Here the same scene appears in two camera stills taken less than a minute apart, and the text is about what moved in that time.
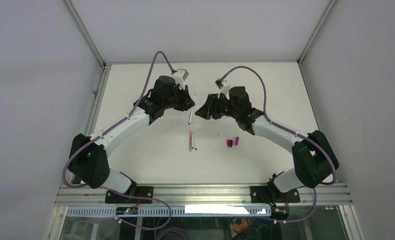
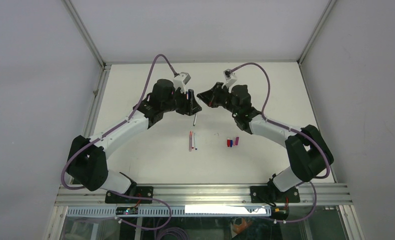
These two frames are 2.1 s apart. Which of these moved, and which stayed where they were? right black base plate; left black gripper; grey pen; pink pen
Moved: grey pen
Stayed: pink pen; right black base plate; left black gripper
